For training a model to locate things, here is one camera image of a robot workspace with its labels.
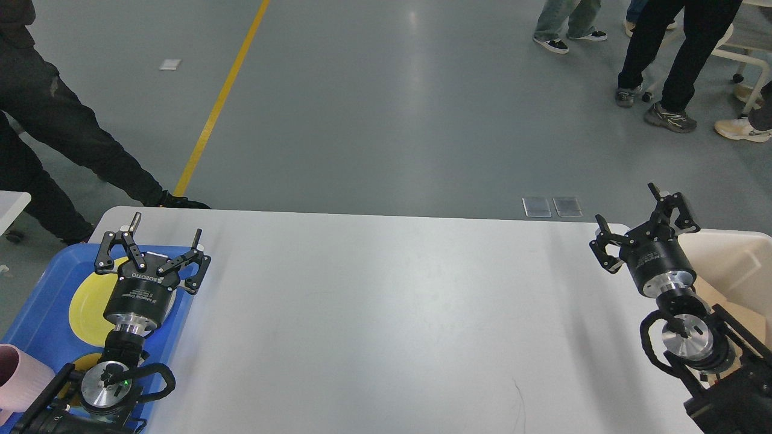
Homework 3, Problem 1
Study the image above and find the person in blue jeans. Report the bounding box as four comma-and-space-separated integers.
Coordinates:
533, 1, 609, 54

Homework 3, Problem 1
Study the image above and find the person in beige sneakers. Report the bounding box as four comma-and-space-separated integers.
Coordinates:
714, 82, 771, 143

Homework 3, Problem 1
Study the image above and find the floor outlet plate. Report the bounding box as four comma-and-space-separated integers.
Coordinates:
552, 196, 583, 218
522, 196, 552, 219

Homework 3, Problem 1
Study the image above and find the white side table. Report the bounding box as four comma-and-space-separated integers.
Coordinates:
1, 190, 31, 244

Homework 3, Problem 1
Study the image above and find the brown paper bag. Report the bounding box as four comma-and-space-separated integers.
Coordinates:
694, 280, 768, 386

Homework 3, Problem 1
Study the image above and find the floor outlet plate left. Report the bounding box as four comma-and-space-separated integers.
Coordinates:
522, 196, 552, 219

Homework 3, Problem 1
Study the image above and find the person in black trousers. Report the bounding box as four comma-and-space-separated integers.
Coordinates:
615, 0, 742, 134

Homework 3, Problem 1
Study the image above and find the yellow plate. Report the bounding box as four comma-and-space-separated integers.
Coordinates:
68, 272, 123, 348

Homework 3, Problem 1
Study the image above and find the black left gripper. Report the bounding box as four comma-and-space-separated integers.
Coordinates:
94, 212, 210, 330

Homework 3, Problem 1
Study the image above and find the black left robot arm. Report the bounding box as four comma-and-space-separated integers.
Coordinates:
2, 213, 210, 433

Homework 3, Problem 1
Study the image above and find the beige plastic bin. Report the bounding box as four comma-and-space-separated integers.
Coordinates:
678, 230, 771, 348

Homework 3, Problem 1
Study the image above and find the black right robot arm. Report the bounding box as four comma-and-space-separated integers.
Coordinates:
589, 183, 771, 433

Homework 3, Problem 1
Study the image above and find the floor outlet plate right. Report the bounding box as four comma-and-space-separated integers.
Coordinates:
552, 196, 583, 218

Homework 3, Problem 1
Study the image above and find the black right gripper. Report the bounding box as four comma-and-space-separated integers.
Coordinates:
589, 183, 701, 298

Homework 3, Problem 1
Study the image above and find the blue plastic tray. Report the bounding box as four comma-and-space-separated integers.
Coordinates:
0, 244, 201, 434

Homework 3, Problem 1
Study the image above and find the pink ribbed mug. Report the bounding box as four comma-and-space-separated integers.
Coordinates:
1, 344, 55, 425

